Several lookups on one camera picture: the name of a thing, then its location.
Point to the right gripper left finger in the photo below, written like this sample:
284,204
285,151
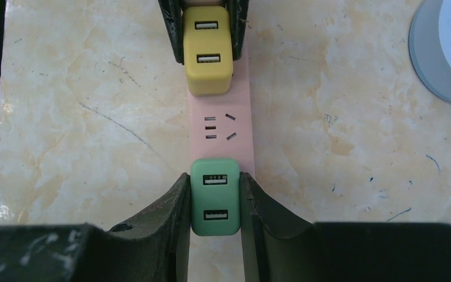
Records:
152,245

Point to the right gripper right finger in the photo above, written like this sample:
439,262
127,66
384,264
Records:
278,245

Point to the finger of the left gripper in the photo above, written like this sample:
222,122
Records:
238,13
172,13

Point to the yellow plug adapter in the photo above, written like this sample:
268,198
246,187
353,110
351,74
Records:
208,56

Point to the green plug adapter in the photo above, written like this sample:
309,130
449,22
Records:
215,197

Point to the pink power strip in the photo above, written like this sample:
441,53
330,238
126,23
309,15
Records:
221,127

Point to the round blue socket hub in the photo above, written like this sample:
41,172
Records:
430,46

